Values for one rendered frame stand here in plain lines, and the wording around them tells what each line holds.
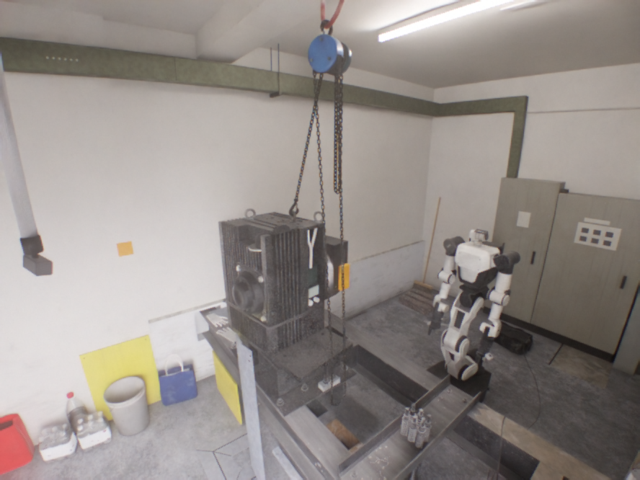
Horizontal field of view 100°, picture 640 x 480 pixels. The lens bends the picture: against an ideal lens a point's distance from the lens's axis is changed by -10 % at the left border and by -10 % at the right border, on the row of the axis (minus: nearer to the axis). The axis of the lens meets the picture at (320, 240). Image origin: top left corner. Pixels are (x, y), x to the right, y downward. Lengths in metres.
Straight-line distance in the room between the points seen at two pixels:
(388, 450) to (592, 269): 2.86
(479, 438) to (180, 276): 2.38
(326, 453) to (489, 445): 0.93
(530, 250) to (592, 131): 1.34
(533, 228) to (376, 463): 3.01
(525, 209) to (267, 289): 3.07
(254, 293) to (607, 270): 3.32
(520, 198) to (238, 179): 2.99
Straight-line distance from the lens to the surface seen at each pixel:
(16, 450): 3.05
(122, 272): 2.58
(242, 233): 1.79
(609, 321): 4.03
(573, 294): 4.00
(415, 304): 4.22
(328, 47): 1.44
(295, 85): 2.88
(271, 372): 2.08
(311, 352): 1.85
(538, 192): 3.87
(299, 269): 1.73
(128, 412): 2.77
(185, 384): 2.93
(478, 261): 2.33
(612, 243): 3.81
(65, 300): 2.64
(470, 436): 2.17
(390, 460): 1.69
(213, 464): 2.55
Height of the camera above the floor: 2.01
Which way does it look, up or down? 16 degrees down
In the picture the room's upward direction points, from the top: straight up
